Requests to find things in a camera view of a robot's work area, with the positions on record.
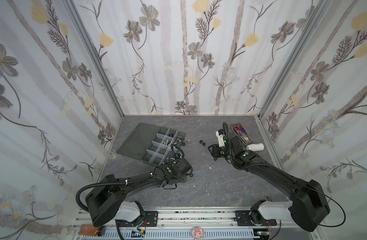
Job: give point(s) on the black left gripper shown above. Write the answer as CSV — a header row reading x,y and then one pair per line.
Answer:
x,y
184,178

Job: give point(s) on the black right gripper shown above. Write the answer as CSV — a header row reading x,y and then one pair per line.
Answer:
x,y
216,150

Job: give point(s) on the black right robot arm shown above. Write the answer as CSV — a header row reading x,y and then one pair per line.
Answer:
x,y
307,205

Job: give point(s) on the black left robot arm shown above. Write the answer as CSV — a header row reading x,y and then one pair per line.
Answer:
x,y
105,201

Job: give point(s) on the grey metal tool tray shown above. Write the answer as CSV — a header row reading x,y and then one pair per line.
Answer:
x,y
242,134

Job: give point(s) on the white plastic bottle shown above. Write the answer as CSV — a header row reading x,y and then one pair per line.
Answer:
x,y
255,147

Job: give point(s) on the pink doll figure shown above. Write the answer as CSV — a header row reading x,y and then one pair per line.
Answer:
x,y
197,233

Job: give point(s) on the orange brown board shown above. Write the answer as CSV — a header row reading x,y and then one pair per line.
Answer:
x,y
90,230

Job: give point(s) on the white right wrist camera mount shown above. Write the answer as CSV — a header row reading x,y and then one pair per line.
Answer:
x,y
220,136

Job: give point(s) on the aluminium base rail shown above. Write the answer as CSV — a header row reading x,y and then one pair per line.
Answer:
x,y
217,223

